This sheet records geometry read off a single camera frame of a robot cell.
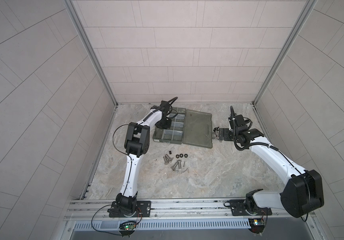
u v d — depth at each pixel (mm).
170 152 894
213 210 718
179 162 850
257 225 680
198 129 1028
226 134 750
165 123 895
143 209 708
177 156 888
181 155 889
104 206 712
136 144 599
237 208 710
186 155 889
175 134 972
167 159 866
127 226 644
